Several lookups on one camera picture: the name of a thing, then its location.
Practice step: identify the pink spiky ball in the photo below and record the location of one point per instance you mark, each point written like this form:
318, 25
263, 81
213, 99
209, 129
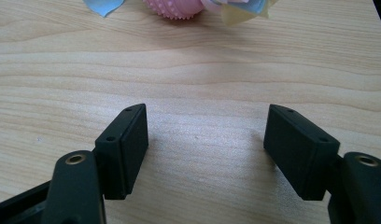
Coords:
176, 7

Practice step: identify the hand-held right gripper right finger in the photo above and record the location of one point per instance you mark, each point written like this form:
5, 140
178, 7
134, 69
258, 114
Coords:
299, 152

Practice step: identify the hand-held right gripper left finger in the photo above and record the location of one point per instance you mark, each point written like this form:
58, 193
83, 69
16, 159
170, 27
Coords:
123, 155

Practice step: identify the light blue cloth piece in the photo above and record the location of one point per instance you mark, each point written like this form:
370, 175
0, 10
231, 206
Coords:
103, 6

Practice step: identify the pastel multicoloured cloth toy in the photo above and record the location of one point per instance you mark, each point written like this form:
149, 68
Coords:
241, 11

